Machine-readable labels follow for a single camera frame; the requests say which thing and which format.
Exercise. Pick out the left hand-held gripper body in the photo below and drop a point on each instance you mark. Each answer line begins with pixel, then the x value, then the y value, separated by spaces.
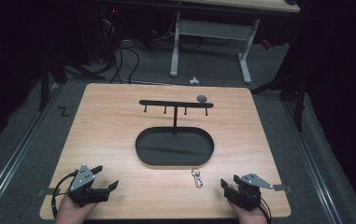
pixel 82 182

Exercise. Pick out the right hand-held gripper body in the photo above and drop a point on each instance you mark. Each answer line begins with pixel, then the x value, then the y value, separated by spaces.
pixel 249 193

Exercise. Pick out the person's right hand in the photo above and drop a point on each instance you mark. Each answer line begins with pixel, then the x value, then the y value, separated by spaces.
pixel 250 216

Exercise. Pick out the person's left hand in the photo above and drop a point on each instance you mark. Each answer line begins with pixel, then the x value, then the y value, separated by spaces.
pixel 71 213

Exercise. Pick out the black key holder stand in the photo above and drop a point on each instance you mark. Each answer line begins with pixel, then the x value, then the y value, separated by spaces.
pixel 174 149

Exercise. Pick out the grey round disc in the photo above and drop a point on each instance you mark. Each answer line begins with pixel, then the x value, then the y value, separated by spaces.
pixel 202 98

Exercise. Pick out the black metal stand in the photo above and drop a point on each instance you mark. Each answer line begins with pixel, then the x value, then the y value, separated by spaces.
pixel 299 102
pixel 45 84

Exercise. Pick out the small white floor object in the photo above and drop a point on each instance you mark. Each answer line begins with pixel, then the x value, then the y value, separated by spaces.
pixel 194 81

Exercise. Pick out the white-framed desk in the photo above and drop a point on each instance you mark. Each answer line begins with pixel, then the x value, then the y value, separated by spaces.
pixel 211 29

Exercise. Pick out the metal floor rail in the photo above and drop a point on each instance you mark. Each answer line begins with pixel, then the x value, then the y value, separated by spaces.
pixel 312 161
pixel 17 155

